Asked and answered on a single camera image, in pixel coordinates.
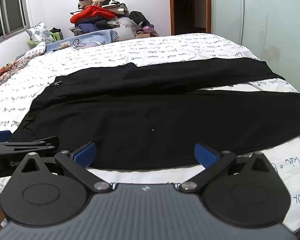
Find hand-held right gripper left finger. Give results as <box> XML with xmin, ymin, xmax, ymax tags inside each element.
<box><xmin>20</xmin><ymin>142</ymin><xmax>111</xmax><ymax>193</ymax></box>

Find floral striped blanket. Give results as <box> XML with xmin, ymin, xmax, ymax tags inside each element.
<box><xmin>0</xmin><ymin>60</ymin><xmax>28</xmax><ymax>98</ymax></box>

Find green plastic stool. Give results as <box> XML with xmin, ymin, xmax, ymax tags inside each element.
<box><xmin>29</xmin><ymin>31</ymin><xmax>64</xmax><ymax>48</ymax></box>

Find floral pillow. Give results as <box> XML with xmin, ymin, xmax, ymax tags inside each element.
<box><xmin>26</xmin><ymin>22</ymin><xmax>56</xmax><ymax>46</ymax></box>

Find white wardrobe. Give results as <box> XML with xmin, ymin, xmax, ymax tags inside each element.
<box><xmin>211</xmin><ymin>0</ymin><xmax>300</xmax><ymax>87</ymax></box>

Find pile of clothes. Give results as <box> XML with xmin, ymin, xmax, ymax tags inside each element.
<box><xmin>69</xmin><ymin>0</ymin><xmax>156</xmax><ymax>40</ymax></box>

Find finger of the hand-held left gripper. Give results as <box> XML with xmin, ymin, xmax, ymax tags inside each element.
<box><xmin>0</xmin><ymin>130</ymin><xmax>13</xmax><ymax>142</ymax></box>
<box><xmin>0</xmin><ymin>136</ymin><xmax>60</xmax><ymax>161</ymax></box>

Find grey plastic bag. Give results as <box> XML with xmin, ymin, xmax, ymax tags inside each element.
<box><xmin>116</xmin><ymin>17</ymin><xmax>140</xmax><ymax>41</ymax></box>

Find wooden door frame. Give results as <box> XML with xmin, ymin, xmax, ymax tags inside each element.
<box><xmin>169</xmin><ymin>0</ymin><xmax>213</xmax><ymax>36</ymax></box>

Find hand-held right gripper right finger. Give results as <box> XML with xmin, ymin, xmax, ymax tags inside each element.
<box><xmin>179</xmin><ymin>142</ymin><xmax>273</xmax><ymax>193</ymax></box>

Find sliding window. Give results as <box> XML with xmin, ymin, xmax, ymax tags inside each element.
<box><xmin>0</xmin><ymin>0</ymin><xmax>31</xmax><ymax>49</ymax></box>

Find black pants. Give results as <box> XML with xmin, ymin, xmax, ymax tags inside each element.
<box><xmin>12</xmin><ymin>57</ymin><xmax>300</xmax><ymax>171</ymax></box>

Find thin black cable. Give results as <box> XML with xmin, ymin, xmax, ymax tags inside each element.
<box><xmin>70</xmin><ymin>39</ymin><xmax>87</xmax><ymax>49</ymax></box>

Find white script-print bed sheet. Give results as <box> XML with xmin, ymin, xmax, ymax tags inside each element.
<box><xmin>0</xmin><ymin>33</ymin><xmax>300</xmax><ymax>233</ymax></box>

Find light blue blanket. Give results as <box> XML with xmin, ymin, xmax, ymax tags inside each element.
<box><xmin>46</xmin><ymin>29</ymin><xmax>121</xmax><ymax>53</ymax></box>

